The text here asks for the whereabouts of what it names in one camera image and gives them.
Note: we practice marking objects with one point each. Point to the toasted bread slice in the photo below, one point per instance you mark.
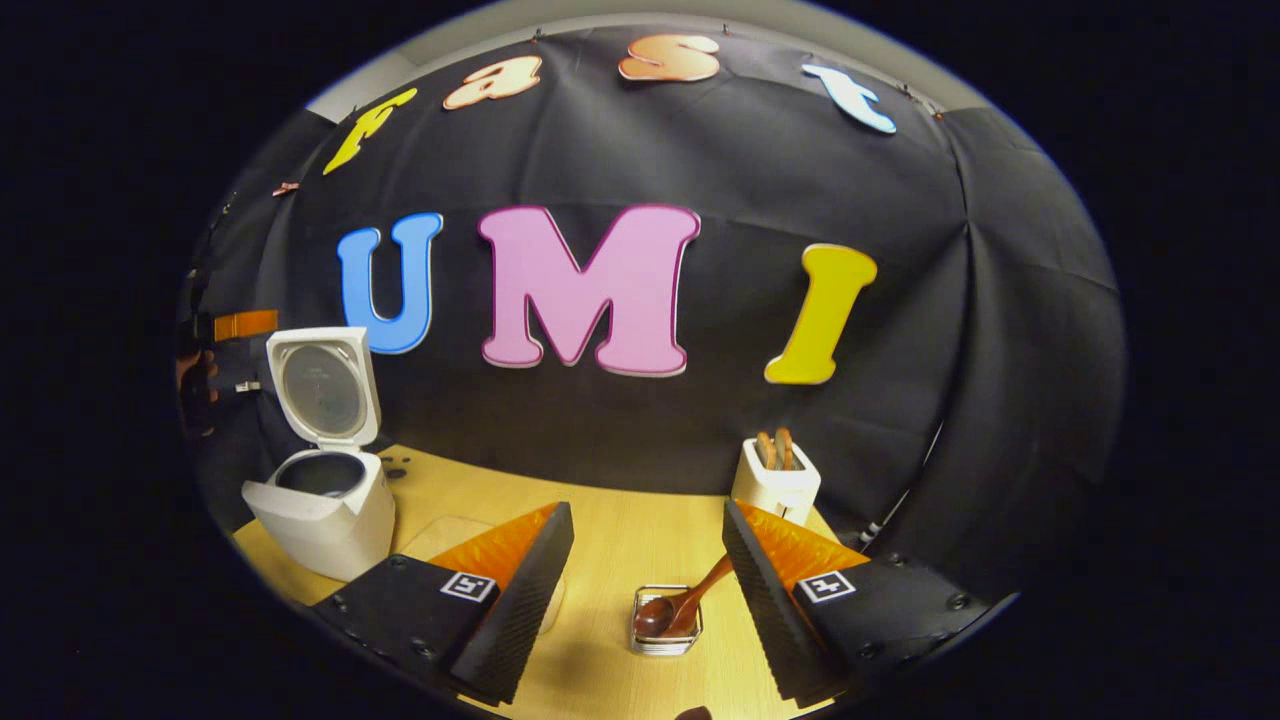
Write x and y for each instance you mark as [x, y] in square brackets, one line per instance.
[766, 452]
[785, 450]

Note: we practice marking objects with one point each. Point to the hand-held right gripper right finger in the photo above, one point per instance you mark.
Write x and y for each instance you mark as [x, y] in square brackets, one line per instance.
[765, 610]

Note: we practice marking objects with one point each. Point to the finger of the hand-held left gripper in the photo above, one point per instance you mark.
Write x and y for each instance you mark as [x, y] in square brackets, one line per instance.
[245, 325]

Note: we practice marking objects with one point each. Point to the square metal chopstick holder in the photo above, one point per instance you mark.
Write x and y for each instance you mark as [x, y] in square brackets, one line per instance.
[668, 645]

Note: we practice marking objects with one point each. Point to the black backdrop cloth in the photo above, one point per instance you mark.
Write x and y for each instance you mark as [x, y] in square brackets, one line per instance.
[750, 180]

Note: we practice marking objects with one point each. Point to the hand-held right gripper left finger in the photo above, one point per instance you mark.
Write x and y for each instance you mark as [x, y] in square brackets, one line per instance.
[515, 620]

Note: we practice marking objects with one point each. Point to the copper cloth clip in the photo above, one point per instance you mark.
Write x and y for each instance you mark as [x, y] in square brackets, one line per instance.
[286, 188]

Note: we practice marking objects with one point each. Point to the white rice cooker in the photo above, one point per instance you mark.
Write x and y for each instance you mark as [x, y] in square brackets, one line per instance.
[330, 525]

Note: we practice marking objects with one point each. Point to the brown wooden spoon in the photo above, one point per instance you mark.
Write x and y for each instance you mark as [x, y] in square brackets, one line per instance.
[690, 600]

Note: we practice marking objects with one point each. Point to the white toaster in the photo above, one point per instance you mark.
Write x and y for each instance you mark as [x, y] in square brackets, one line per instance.
[775, 490]

